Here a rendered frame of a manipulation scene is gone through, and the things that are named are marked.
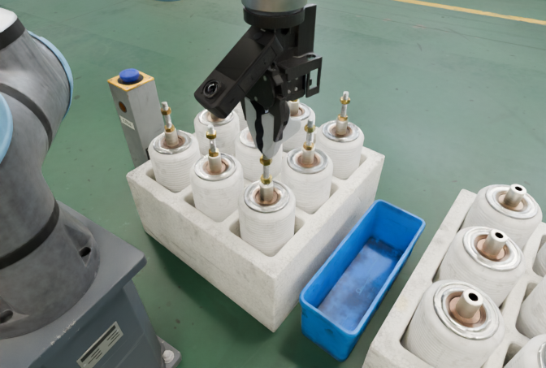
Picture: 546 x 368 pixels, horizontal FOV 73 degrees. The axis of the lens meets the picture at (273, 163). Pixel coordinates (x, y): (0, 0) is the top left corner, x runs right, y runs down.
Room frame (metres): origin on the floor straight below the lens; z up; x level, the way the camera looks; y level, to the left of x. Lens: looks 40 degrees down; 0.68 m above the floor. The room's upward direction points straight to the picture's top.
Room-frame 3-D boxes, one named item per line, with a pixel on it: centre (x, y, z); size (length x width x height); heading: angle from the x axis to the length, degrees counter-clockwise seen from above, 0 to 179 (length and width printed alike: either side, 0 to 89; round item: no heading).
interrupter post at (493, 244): (0.33, -0.31, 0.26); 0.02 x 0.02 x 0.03
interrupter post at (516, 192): (0.42, -0.38, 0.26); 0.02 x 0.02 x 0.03
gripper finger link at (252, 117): (0.46, 0.01, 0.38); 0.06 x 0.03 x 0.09; 128
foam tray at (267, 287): (0.60, 0.03, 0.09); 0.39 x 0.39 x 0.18; 51
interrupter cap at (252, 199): (0.43, 0.01, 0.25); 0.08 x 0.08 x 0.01
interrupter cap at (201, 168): (0.51, 0.10, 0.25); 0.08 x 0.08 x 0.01
